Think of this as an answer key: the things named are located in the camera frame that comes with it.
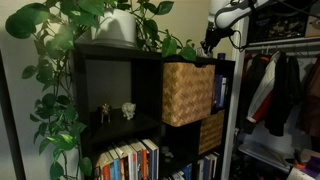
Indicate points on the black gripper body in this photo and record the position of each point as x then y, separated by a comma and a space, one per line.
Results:
213, 36

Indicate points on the closet hanging rod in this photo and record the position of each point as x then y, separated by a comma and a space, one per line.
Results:
300, 52

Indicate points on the grey white book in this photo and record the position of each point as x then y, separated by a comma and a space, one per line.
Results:
201, 168

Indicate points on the grey pebble stone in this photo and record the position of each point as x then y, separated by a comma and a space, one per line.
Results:
169, 154
166, 160
165, 149

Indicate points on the brown book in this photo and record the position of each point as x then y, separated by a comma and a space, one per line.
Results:
122, 166

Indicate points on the white plastic storage bin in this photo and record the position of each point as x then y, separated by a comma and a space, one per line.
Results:
263, 154

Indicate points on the dark book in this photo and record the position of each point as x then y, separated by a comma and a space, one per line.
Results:
97, 171

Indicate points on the black coat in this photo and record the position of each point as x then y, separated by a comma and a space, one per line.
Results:
283, 96

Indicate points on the white red jacket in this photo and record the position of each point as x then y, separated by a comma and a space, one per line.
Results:
266, 90

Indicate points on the navy book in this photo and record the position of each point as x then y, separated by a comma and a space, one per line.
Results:
137, 163

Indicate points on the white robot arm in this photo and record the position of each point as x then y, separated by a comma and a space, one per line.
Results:
233, 15

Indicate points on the cardboard box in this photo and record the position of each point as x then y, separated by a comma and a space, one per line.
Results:
313, 25

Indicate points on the white elephant figurine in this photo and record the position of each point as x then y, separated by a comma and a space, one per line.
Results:
128, 110

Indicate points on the white closet door frame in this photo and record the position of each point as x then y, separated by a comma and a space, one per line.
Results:
233, 110

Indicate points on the green pothos plant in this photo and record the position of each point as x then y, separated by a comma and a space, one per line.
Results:
23, 23

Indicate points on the woven bamboo basket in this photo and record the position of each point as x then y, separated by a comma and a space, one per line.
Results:
211, 131
186, 93

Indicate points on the dark storage bin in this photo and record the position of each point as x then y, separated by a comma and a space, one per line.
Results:
276, 26

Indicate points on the black cube bookshelf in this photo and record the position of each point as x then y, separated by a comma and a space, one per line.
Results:
146, 86

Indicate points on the brown coat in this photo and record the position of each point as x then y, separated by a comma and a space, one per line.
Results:
310, 96

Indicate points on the small orange book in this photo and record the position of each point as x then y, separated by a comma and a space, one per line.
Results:
144, 165

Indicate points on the blue book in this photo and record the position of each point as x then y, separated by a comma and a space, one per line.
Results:
187, 171
207, 166
156, 161
115, 168

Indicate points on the purple object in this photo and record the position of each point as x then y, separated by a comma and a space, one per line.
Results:
313, 165

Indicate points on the white plant pot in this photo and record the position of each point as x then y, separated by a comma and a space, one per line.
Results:
115, 28

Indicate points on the white closet shelf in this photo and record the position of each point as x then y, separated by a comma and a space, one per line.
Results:
283, 42

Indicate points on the small purple cup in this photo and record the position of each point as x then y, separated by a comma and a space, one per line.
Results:
221, 55

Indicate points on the blue circuits textbook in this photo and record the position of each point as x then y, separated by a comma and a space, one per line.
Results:
218, 90

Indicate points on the small orange object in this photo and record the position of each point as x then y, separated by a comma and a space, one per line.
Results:
298, 164

